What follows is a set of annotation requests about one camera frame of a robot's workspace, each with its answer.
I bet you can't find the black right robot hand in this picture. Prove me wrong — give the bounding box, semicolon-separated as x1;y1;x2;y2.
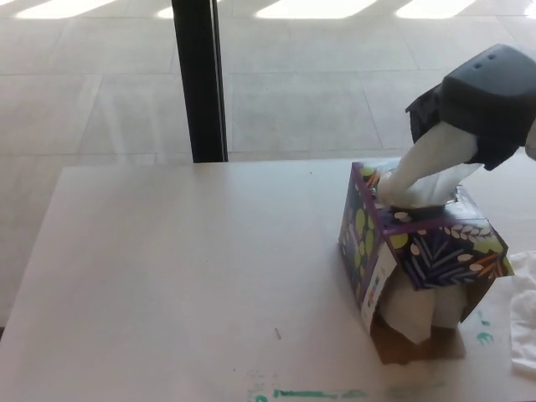
405;43;536;171

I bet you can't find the white pulled tissue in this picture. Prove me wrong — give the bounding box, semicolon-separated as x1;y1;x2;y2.
378;121;482;209

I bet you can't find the purple floral tissue box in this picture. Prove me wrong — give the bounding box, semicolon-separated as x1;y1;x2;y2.
338;158;516;366

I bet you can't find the crumpled white tissue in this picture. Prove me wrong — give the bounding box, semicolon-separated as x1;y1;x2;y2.
508;250;536;375

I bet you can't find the white tissue stack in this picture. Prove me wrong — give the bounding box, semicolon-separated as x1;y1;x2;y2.
379;281;468;345

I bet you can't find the black window post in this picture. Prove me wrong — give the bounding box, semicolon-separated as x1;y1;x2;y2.
170;0;229;163

